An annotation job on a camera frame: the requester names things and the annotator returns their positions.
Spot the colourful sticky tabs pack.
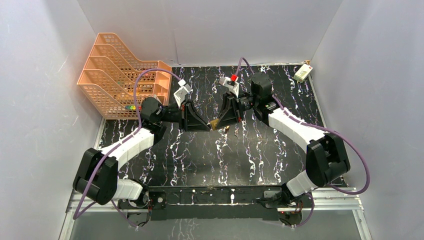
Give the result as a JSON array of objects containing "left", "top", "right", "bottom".
[{"left": 124, "top": 105, "right": 136, "bottom": 111}]

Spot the white green small box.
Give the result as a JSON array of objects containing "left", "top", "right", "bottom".
[{"left": 293, "top": 63, "right": 313, "bottom": 82}]

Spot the small brass padlock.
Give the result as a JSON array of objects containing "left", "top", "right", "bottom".
[{"left": 210, "top": 118, "right": 219, "bottom": 131}]

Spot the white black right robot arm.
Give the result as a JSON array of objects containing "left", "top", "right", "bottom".
[{"left": 210, "top": 72, "right": 351, "bottom": 208}]

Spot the orange plastic file rack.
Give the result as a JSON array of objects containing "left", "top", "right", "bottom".
[{"left": 77, "top": 32, "right": 172, "bottom": 120}]

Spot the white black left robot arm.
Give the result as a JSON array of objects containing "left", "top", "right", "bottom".
[{"left": 72, "top": 97, "right": 211, "bottom": 208}]

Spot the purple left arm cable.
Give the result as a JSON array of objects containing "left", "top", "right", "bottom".
[{"left": 72, "top": 68, "right": 183, "bottom": 221}]

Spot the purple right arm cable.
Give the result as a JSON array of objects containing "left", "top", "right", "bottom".
[{"left": 234, "top": 56, "right": 371, "bottom": 229}]

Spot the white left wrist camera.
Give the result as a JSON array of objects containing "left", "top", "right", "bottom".
[{"left": 173, "top": 79, "right": 193, "bottom": 107}]

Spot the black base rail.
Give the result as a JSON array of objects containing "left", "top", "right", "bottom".
[{"left": 115, "top": 185, "right": 316, "bottom": 222}]

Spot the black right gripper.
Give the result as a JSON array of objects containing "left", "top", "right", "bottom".
[{"left": 212, "top": 92, "right": 258, "bottom": 129}]

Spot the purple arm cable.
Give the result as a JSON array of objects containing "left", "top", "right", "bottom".
[
  {"left": 234, "top": 56, "right": 371, "bottom": 229},
  {"left": 72, "top": 68, "right": 183, "bottom": 221}
]

